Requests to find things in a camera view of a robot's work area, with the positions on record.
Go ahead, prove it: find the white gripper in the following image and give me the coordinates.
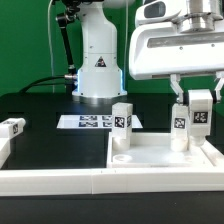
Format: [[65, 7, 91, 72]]
[[129, 20, 224, 104]]

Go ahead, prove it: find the white square table top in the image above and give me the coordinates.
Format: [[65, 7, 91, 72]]
[[106, 132, 224, 168]]

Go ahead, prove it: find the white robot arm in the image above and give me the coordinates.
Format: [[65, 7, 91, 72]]
[[62, 0, 224, 101]]

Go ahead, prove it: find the white U-shaped fence wall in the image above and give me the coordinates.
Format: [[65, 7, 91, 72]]
[[0, 138, 224, 196]]

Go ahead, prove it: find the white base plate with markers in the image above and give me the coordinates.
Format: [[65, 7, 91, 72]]
[[56, 114, 144, 130]]

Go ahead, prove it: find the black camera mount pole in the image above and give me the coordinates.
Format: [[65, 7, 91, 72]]
[[56, 13, 77, 80]]

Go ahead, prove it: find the black cable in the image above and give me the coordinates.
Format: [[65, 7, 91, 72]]
[[19, 77, 76, 94]]

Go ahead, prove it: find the white thin cable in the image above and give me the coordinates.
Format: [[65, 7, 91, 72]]
[[47, 0, 56, 94]]

